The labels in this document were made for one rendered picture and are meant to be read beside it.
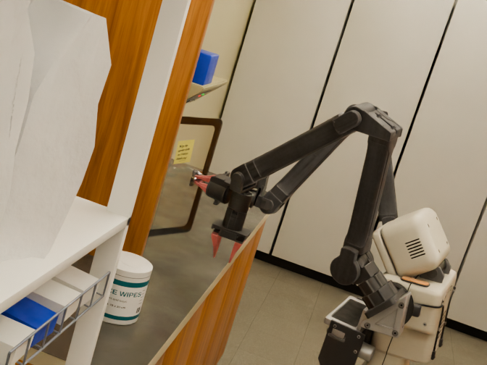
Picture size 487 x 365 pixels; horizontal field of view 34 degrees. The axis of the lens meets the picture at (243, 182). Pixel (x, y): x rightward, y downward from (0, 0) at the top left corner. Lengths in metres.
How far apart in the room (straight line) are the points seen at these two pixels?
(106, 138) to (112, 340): 0.64
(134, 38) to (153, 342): 0.84
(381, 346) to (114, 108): 0.99
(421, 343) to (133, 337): 0.76
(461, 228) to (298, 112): 1.33
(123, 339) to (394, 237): 0.74
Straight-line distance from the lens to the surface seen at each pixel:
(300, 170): 2.47
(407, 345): 2.24
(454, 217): 5.50
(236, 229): 2.19
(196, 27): 2.24
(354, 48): 5.37
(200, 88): 2.33
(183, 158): 2.52
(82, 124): 1.19
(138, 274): 2.01
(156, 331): 2.08
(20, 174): 1.16
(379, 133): 1.92
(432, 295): 2.12
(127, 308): 2.04
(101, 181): 2.37
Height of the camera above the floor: 1.84
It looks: 14 degrees down
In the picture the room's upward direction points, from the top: 17 degrees clockwise
